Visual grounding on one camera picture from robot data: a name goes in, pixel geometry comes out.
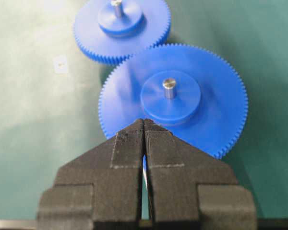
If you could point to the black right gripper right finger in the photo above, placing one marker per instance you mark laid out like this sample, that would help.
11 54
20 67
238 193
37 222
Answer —
190 190

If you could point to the small blue gear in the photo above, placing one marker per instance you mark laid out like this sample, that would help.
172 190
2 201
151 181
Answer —
106 38

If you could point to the steel shaft on clear mount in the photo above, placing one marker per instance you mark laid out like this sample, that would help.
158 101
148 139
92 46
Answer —
117 6

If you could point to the large blue gear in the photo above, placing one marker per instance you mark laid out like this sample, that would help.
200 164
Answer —
209 110

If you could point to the aluminium extrusion rail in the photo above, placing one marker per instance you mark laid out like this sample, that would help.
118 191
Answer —
145 177

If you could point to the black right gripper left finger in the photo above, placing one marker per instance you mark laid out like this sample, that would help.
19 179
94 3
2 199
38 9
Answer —
101 189

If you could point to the steel shaft in large gear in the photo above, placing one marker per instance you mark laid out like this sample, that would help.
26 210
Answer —
169 86

